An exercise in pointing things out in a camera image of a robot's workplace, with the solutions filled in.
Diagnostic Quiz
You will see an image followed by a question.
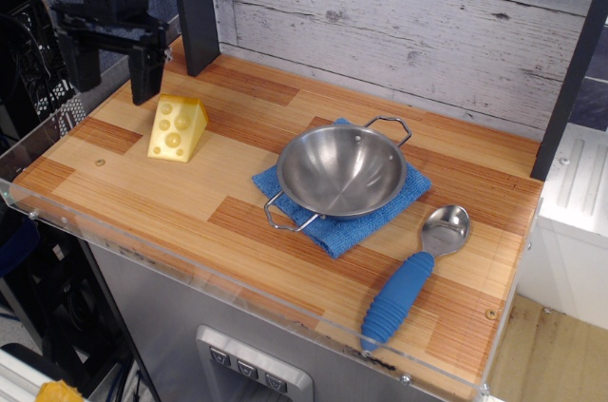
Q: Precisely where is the blue folded cloth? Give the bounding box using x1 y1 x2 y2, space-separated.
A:
251 117 433 260

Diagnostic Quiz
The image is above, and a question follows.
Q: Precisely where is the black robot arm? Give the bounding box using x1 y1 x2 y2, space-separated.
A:
51 0 168 105

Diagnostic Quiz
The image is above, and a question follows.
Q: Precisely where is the white appliance top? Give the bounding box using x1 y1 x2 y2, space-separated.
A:
517 124 607 329

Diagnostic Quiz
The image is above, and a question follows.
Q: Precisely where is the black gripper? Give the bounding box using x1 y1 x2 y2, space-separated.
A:
51 0 167 105

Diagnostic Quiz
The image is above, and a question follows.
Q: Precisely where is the silver dispenser button panel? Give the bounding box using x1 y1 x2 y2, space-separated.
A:
196 325 314 401

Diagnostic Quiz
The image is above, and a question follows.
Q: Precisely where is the dark grey right post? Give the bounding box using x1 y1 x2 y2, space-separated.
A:
530 0 607 181

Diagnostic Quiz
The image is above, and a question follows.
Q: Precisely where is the steel toy fridge cabinet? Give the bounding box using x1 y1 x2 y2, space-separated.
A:
89 244 490 401

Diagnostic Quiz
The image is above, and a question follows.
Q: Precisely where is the yellow toy cheese wedge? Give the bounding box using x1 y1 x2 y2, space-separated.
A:
147 94 209 163

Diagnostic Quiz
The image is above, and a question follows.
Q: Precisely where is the steel pot with handles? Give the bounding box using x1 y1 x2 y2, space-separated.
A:
264 116 412 232

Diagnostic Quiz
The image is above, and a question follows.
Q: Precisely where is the steel spoon blue handle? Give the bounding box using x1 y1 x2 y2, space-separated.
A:
360 204 470 354

